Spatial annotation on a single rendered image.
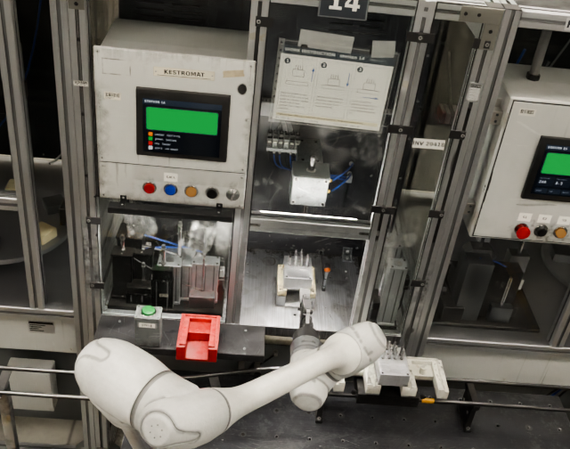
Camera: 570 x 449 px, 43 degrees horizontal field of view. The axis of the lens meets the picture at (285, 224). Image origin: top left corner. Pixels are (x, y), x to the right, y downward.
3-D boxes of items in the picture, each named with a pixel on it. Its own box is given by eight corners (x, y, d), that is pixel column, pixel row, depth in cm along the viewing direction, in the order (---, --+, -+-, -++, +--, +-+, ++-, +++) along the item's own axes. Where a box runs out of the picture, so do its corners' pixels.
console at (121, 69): (97, 202, 210) (90, 50, 184) (116, 154, 234) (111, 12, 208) (242, 214, 213) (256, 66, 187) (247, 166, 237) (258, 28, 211)
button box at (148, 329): (134, 345, 228) (134, 316, 222) (138, 328, 235) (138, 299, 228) (159, 346, 229) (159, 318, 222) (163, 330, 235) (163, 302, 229)
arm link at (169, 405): (240, 397, 146) (190, 364, 152) (189, 415, 130) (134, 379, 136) (217, 454, 148) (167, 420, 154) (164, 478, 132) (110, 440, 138)
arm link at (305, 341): (325, 349, 195) (324, 333, 199) (291, 346, 194) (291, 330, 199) (321, 373, 200) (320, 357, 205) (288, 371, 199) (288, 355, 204)
